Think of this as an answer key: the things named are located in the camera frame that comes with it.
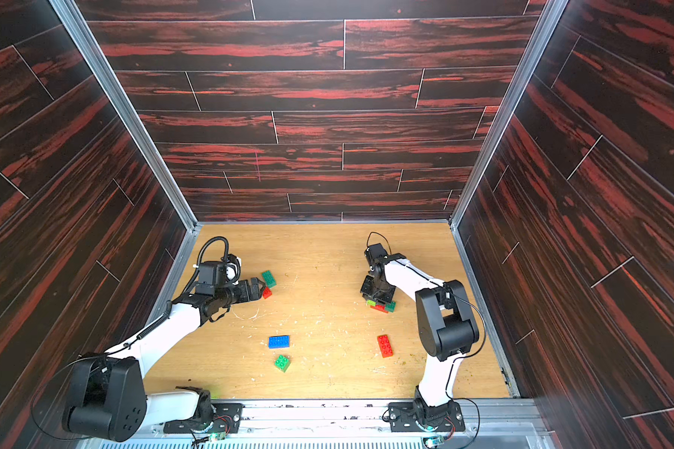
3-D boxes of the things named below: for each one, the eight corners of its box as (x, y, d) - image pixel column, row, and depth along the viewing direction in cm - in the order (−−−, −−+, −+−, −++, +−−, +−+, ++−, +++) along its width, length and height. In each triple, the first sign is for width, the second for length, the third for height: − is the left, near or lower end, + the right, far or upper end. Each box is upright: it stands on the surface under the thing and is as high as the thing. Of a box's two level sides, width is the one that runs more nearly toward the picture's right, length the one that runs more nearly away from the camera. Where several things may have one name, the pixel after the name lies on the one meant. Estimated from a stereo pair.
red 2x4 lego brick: (382, 358, 86) (383, 355, 84) (377, 338, 90) (378, 335, 88) (393, 356, 87) (394, 353, 85) (387, 337, 91) (388, 333, 89)
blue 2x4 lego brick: (268, 348, 88) (267, 346, 86) (269, 339, 90) (268, 336, 88) (289, 347, 89) (288, 344, 87) (290, 338, 91) (289, 335, 89)
